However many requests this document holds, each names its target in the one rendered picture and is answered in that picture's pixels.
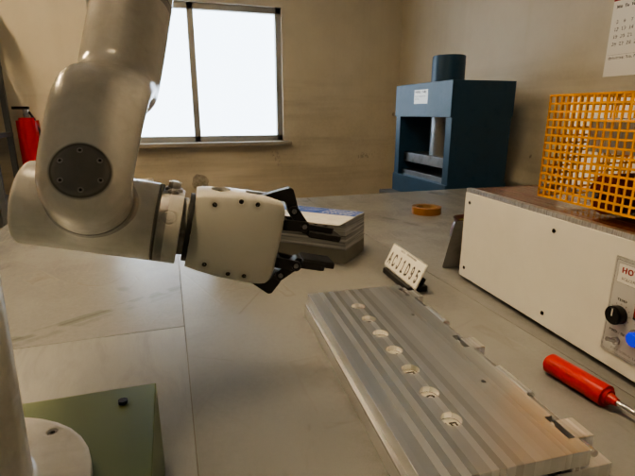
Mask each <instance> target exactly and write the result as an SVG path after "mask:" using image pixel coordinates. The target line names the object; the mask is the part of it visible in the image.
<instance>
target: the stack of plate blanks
mask: <svg viewBox="0 0 635 476"><path fill-rule="evenodd" d="M298 207H303V208H312V209H322V210H332V211H342V212H351V213H361V214H360V215H358V216H356V217H354V219H352V220H350V221H348V222H347V223H345V224H342V225H340V226H332V225H328V226H331V227H333V228H334V231H335V232H336V233H338V234H339V235H340V236H341V240H340V242H332V241H326V240H320V239H315V238H310V237H308V235H307V234H303V233H302V232H299V231H289V230H282V235H281V240H280V243H279V248H278V252H281V253H286V254H290V255H294V254H298V253H300V252H305V253H312V254H317V255H324V256H328V257H329V258H330V259H331V260H332V261H333V262H334V263H338V264H346V263H347V262H348V261H350V260H351V259H352V258H353V257H355V256H356V255H357V254H359V253H360V252H361V251H362V250H364V214H365V213H364V212H357V211H346V210H337V209H326V208H317V207H306V206H298Z"/></svg>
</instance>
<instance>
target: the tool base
mask: <svg viewBox="0 0 635 476"><path fill-rule="evenodd" d="M403 292H404V293H405V295H406V296H412V297H413V298H415V299H416V300H417V301H418V302H419V303H421V304H422V305H423V306H424V307H425V306H426V305H425V304H424V303H422V301H423V295H421V294H420V293H419V292H418V291H417V290H411V291H408V290H407V289H405V288H403ZM305 316H306V318H307V319H308V321H309V323H310V325H311V327H312V329H313V331H314V333H315V335H316V336H317V339H318V341H319V343H320V344H321V346H322V348H323V350H324V351H325V353H326V355H327V357H328V359H329V361H330V363H331V365H332V367H333V368H334V370H335V373H336V375H337V377H338V379H339V380H340V382H341V383H342V385H343V387H344V389H345V391H346V393H347V395H348V397H349V399H350V400H351V402H352V405H353V407H354V409H355V411H356V413H357V414H358V415H359V417H360V419H361V421H362V423H363V425H364V427H365V429H366V431H367V432H368V434H369V437H370V439H371V441H372V443H373V445H374V447H375V448H376V450H377V451H378V453H379V455H380V457H381V459H382V461H383V463H384V464H385V466H386V469H387V471H388V473H389V475H390V476H407V474H406V472H405V471H404V469H403V466H402V465H401V463H400V461H399V460H398V458H397V456H396V454H395V453H394V451H393V449H392V448H391V447H390V445H389V443H388V441H387V440H386V437H385V436H384V434H383V432H382V430H381V429H380V427H379V425H378V423H377V422H376V420H375V418H374V417H373V415H372V413H371V411H370V410H369V408H368V406H367V405H366V403H365V401H364V399H363V398H362V396H361V394H360V393H359V391H358V389H357V387H356V386H355V384H354V382H353V380H352V378H351V376H350V374H349V373H348V371H347V369H346V368H345V366H344V365H343V363H342V362H341V360H340V358H339V356H338V355H337V353H336V351H335V349H334V347H333V345H332V344H331V342H330V340H329V338H328V337H327V335H326V333H325V331H324V330H323V329H322V327H321V325H320V324H319V322H318V320H317V318H316V316H315V314H314V313H313V311H312V309H311V307H310V306H309V304H308V303H305ZM445 325H446V326H448V327H449V328H450V329H451V330H452V331H453V332H455V333H456V334H457V335H458V337H457V341H458V342H459V343H460V344H461V345H462V346H464V347H472V348H473V349H475V350H476V351H477V352H478V353H479V354H481V355H482V356H483V357H484V358H485V359H486V360H488V361H489V362H490V363H491V364H492V365H493V366H496V364H495V363H494V362H493V361H491V360H490V359H489V358H488V357H487V356H485V346H484V345H482V344H481V343H480V342H479V341H478V340H476V339H475V338H474V337H468V338H464V337H463V336H462V335H460V334H459V333H458V332H457V331H456V330H454V329H453V328H452V327H451V326H450V325H448V324H447V323H445ZM529 397H530V398H531V399H533V400H534V401H535V402H536V403H537V404H538V405H540V406H541V407H542V408H543V409H544V410H545V411H547V412H548V413H549V414H550V415H551V416H552V420H551V423H552V424H553V425H554V426H555V427H556V428H557V429H558V430H560V431H561V432H562V433H563V434H564V435H565V436H567V437H568V438H569V439H570V438H575V437H577V438H578V439H580V440H581V441H582V442H583V443H584V444H585V445H587V446H588V447H589V448H590V449H591V450H592V453H591V458H590V462H589V465H588V466H585V467H577V468H572V469H568V470H563V471H561V473H560V474H557V473H551V474H546V475H542V476H609V473H610V469H611V461H610V460H608V459H607V458H606V457H605V456H604V455H602V454H601V453H600V452H599V451H598V450H596V449H595V448H594V447H593V446H592V443H593V439H594V435H593V434H592V433H590V432H589V431H588V430H587V429H586V428H584V427H583V426H582V425H581V424H579V423H578V422H577V421H576V420H575V419H573V418H572V417H569V418H564V419H560V418H558V417H557V416H556V415H555V414H553V413H552V412H551V411H550V410H549V409H548V408H546V407H545V406H544V405H543V404H542V403H541V402H539V401H538V400H537V399H536V398H534V397H533V396H532V395H529Z"/></svg>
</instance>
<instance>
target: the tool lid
mask: <svg viewBox="0 0 635 476"><path fill-rule="evenodd" d="M308 304H309V306H310V307H311V309H312V311H313V313H314V314H315V316H316V318H317V320H318V322H319V324H320V325H321V327H322V329H323V330H324V331H325V333H326V335H327V337H328V338H329V340H330V342H331V344H332V345H333V347H334V349H335V351H336V353H337V355H338V356H339V358H340V360H341V362H342V363H343V365H344V366H345V368H346V369H347V371H348V373H349V374H350V376H351V378H352V380H353V382H354V384H355V386H356V387H357V389H358V391H359V393H360V394H361V396H362V398H363V399H364V401H365V403H366V405H367V406H368V408H369V410H370V411H371V413H372V415H373V417H374V418H375V420H376V422H377V423H378V425H379V427H380V429H381V430H382V432H383V434H384V436H385V437H386V440H387V441H388V443H389V445H390V447H391V448H392V449H393V451H394V453H395V454H396V456H397V458H398V460H399V461H400V463H401V465H402V466H403V469H404V471H405V472H406V474H407V476H542V475H546V474H551V473H555V472H560V471H563V470H568V469H572V468H580V467H585V466H588V465H589V463H590V458H591V453H592V450H591V449H590V448H589V447H588V446H587V445H585V444H584V443H583V442H582V441H581V440H580V439H578V438H577V437H575V438H570V439H569V438H568V437H567V436H565V435H564V434H563V433H562V432H561V431H560V430H558V429H557V428H556V427H555V426H554V425H553V424H552V423H551V420H552V416H551V415H550V414H549V413H548V412H547V411H545V410H544V409H543V408H542V407H541V406H540V405H538V404H537V403H536V402H535V401H534V400H533V399H531V398H530V397H529V395H532V396H533V397H534V398H535V394H534V392H532V391H531V390H530V389H529V388H528V387H526V386H525V385H524V384H523V383H522V382H520V381H519V380H518V379H517V378H515V377H514V376H513V375H512V374H511V373H509V372H508V371H507V370H506V369H505V368H503V367H502V366H501V365H497V366H494V365H492V364H491V363H490V362H489V361H488V360H486V359H485V358H484V357H483V356H482V355H481V354H479V353H478V352H477V351H476V350H475V349H474V348H472V347H464V346H462V345H461V344H460V343H459V342H458V341H457V337H458V335H457V334H456V333H455V332H454V331H452V330H451V329H450V328H449V327H448V326H446V325H445V323H447V324H448V325H450V323H449V321H448V320H446V319H445V318H444V317H443V316H442V315H440V314H439V313H438V312H437V311H435V310H434V309H433V308H432V307H431V306H425V307H424V306H423V305H422V304H421V303H419V302H418V301H417V300H416V299H415V298H414V297H412V296H406V295H405V294H404V293H403V288H402V287H401V286H400V285H391V286H382V287H371V288H362V289H352V290H342V291H333V292H323V293H314V294H308ZM356 307H359V308H363V309H354V308H356ZM364 320H372V321H373V322H366V321H364ZM375 334H384V335H386V336H385V337H379V336H376V335H375ZM390 350H397V351H399V352H400V353H399V354H392V353H389V352H388V351H390ZM406 369H412V370H415V371H417V372H418V373H416V374H408V373H405V372H403V370H406ZM421 392H432V393H435V394H436V395H437V397H435V398H427V397H425V396H423V395H422V394H421ZM447 417H448V418H453V419H456V420H457V421H459V422H460V423H461V424H460V425H458V426H451V425H448V424H445V423H444V422H443V421H442V419H443V418H447Z"/></svg>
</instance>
